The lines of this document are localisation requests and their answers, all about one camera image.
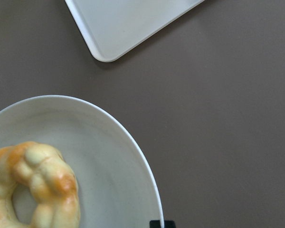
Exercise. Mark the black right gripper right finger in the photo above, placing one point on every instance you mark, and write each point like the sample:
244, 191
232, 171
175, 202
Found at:
169, 224

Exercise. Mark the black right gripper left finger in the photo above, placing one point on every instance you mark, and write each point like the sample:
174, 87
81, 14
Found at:
154, 224

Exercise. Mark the white round plate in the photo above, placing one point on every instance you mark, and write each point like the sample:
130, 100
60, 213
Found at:
116, 186

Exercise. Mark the glazed twisted donut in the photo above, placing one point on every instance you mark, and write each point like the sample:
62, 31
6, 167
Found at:
50, 180

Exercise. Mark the cream rabbit tray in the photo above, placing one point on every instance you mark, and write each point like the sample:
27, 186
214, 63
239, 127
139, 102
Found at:
112, 28

